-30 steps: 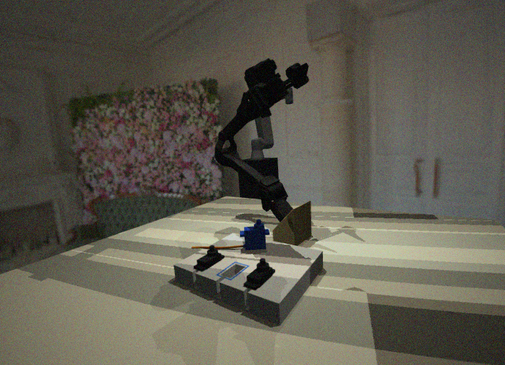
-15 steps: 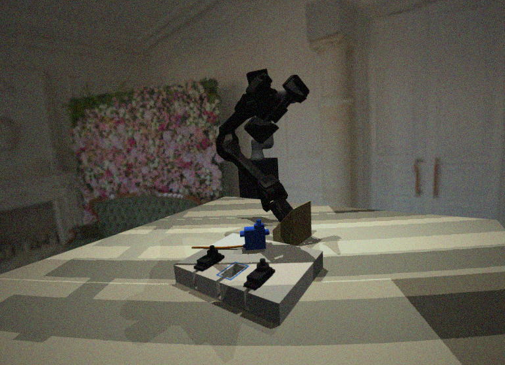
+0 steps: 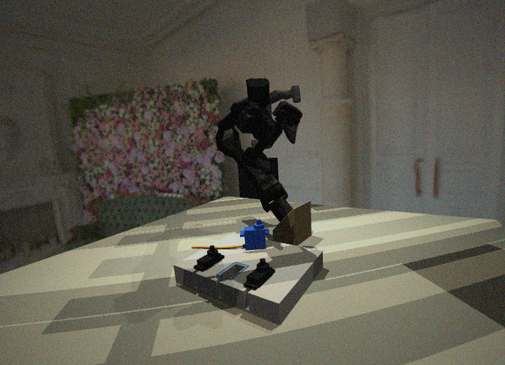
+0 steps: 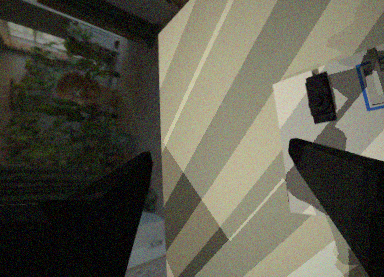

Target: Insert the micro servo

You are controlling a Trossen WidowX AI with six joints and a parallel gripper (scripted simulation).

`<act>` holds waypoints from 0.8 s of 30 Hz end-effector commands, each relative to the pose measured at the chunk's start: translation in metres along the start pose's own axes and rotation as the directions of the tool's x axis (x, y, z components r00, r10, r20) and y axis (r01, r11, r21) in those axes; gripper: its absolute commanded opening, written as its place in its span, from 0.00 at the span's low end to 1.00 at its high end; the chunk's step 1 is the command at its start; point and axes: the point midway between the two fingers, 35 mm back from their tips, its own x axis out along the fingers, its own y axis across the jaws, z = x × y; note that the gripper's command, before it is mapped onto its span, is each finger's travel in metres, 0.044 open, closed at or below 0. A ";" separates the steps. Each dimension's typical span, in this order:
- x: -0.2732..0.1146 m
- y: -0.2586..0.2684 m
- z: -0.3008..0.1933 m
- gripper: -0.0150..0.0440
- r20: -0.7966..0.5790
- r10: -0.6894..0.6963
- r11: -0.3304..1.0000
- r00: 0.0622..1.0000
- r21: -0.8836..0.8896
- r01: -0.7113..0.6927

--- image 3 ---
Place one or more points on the blue micro servo with orange cable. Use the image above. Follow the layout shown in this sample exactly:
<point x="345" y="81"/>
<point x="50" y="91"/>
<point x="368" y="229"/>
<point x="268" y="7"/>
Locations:
<point x="255" y="238"/>

